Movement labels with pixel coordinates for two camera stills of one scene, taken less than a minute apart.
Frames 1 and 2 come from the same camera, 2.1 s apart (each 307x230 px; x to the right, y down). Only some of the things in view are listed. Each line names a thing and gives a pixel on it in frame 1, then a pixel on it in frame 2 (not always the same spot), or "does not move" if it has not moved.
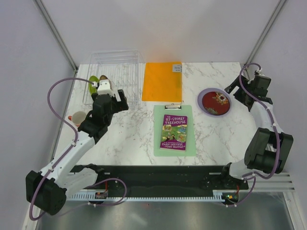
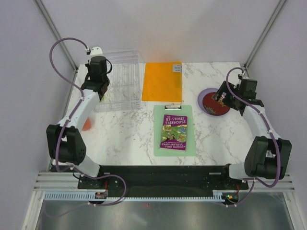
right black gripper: (229, 89) -> (223, 88)
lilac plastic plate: (200, 99) does not move
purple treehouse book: (174, 132) does not move
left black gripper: (120, 105) -> (88, 65)
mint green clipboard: (173, 109) does not move
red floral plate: (215, 103) does not move
